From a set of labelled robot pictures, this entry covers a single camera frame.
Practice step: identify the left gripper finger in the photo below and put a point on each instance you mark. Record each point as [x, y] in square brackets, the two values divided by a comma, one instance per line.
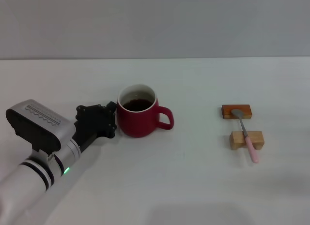
[112, 131]
[112, 107]

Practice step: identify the red ceramic coffee cup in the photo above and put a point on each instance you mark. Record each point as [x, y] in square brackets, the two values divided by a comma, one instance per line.
[138, 123]

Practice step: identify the dark brown wooden block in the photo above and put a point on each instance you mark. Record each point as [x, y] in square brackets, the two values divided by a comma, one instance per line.
[245, 109]

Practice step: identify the grey left wrist camera housing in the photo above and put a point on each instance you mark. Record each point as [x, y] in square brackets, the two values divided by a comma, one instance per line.
[43, 121]

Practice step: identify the light wooden arch block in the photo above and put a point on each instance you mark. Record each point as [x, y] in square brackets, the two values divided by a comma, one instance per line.
[236, 139]

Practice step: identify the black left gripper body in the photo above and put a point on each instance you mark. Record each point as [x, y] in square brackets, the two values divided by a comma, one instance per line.
[94, 121]

